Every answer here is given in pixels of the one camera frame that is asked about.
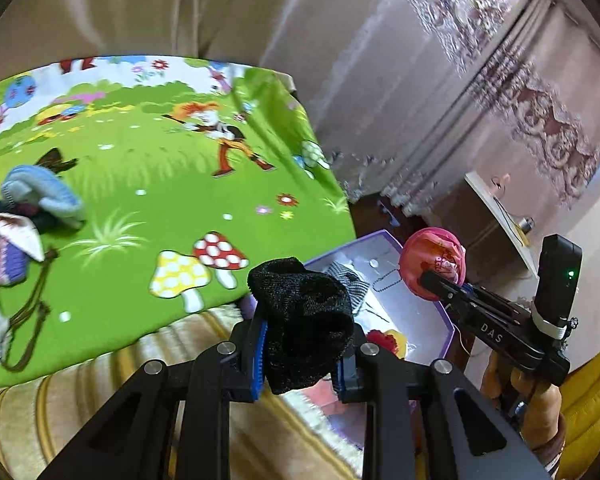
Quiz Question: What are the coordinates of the pink red round pouch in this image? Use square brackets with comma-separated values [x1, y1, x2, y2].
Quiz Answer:
[398, 226, 466, 301]

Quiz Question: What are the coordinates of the dark red knitted item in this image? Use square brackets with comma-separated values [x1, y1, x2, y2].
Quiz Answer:
[366, 330, 400, 356]

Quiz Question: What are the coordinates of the black knitted sock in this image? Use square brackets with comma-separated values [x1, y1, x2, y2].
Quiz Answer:
[247, 258, 354, 394]

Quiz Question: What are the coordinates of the purple patterned knitted sock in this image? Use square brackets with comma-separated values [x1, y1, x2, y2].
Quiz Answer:
[0, 243, 29, 286]

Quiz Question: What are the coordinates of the dark green knitted item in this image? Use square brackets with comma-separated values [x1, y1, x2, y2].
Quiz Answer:
[0, 200, 57, 234]

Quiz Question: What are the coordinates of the yellow soft item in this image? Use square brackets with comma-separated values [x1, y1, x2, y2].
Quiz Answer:
[386, 330, 407, 360]

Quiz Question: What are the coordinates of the person's right hand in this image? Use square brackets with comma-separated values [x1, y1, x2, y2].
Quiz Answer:
[509, 368, 566, 470]

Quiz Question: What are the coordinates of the yellow jacket sleeve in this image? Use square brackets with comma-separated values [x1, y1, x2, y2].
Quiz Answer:
[556, 353, 600, 479]

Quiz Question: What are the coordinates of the striped gold sofa cushion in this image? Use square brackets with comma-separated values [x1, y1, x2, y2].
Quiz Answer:
[0, 304, 364, 479]

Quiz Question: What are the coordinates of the white side table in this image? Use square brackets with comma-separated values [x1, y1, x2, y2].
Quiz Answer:
[464, 171, 538, 278]

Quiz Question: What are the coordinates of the purple white storage box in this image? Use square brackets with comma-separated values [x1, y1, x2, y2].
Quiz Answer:
[239, 228, 456, 456]

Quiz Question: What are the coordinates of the black white checkered cloth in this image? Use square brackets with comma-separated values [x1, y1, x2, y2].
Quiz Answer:
[323, 261, 370, 315]

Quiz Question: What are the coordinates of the green cartoon play mat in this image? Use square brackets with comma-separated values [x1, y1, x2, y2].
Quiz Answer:
[0, 55, 354, 387]

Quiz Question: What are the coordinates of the light blue knitted sock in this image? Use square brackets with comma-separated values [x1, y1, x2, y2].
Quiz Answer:
[0, 165, 85, 230]

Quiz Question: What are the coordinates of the leopard print cloth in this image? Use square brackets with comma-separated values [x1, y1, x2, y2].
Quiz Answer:
[35, 148, 79, 174]

